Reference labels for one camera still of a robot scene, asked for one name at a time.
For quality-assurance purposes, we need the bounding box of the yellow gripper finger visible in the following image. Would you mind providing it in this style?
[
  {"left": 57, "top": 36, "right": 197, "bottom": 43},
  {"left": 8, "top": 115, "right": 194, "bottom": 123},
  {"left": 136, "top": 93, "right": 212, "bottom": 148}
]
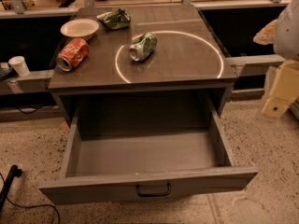
[
  {"left": 262, "top": 60, "right": 299, "bottom": 119},
  {"left": 253, "top": 20, "right": 277, "bottom": 45}
]

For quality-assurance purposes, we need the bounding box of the crushed red coke can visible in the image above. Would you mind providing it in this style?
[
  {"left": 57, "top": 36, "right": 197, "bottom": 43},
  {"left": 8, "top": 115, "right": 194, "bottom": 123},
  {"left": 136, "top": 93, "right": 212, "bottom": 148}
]
[{"left": 56, "top": 38, "right": 89, "bottom": 72}]

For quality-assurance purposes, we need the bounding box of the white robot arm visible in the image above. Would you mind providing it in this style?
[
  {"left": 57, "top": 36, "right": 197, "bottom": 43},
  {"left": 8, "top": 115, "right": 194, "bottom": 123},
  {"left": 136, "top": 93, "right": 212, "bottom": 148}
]
[{"left": 253, "top": 0, "right": 299, "bottom": 119}]

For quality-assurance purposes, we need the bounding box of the dark grey drawer cabinet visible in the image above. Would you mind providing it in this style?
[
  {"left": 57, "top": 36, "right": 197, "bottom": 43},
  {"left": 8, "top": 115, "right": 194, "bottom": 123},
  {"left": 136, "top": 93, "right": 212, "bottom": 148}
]
[{"left": 49, "top": 5, "right": 236, "bottom": 120}]

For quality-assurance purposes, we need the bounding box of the crushed green soda can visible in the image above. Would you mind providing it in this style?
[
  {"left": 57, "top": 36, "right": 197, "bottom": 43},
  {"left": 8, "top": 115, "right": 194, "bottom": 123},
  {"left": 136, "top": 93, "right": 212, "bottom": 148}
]
[{"left": 129, "top": 33, "right": 158, "bottom": 62}]

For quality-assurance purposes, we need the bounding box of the open grey top drawer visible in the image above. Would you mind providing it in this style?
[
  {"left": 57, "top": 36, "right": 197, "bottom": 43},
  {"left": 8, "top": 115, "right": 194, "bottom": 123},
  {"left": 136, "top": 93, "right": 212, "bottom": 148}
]
[{"left": 39, "top": 91, "right": 257, "bottom": 204}]

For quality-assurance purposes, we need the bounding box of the crumpled green chip bag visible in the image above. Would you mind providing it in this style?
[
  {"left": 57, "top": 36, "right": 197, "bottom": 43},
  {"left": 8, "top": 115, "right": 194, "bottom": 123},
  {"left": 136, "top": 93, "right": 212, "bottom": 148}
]
[{"left": 96, "top": 7, "right": 131, "bottom": 30}]

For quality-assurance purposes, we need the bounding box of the white bowl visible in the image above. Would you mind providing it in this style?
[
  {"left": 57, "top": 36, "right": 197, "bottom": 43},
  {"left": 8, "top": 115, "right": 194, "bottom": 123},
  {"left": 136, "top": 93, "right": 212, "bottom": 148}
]
[{"left": 61, "top": 19, "right": 99, "bottom": 41}]

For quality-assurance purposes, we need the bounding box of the white paper cup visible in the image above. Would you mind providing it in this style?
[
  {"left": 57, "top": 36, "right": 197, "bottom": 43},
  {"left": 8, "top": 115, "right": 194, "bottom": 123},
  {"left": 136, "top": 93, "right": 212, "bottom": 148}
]
[{"left": 8, "top": 56, "right": 30, "bottom": 77}]

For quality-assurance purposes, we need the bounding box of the black drawer handle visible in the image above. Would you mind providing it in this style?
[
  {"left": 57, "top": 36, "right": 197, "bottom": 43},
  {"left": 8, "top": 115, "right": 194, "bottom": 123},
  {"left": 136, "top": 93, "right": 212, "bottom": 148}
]
[{"left": 135, "top": 182, "right": 171, "bottom": 198}]

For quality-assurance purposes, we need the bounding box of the black cable on floor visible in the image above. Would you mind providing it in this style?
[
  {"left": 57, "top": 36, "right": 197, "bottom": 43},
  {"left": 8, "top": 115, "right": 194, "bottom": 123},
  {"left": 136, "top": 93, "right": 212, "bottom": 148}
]
[{"left": 0, "top": 164, "right": 61, "bottom": 224}]

